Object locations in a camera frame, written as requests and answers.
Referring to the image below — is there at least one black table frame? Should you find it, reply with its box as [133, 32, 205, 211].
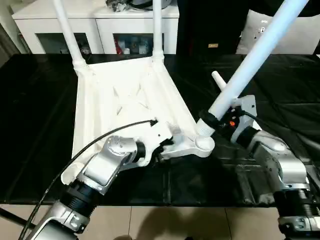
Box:
[0, 207, 26, 225]

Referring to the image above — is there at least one grey cushion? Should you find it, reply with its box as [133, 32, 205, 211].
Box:
[236, 9, 320, 55]

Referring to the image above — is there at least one black cabinet with yellow label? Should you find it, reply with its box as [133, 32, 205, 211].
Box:
[177, 0, 251, 56]

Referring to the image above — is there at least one white glass-door cabinet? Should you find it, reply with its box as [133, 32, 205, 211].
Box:
[12, 0, 180, 55]

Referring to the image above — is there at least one white plastic table leg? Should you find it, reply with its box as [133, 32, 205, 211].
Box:
[196, 0, 311, 138]
[151, 0, 166, 63]
[211, 71, 229, 93]
[52, 0, 91, 75]

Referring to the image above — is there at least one white plastic table top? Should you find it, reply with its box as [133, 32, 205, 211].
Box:
[60, 56, 217, 185]

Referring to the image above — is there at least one black table mat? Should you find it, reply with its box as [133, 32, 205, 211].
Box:
[0, 52, 320, 208]

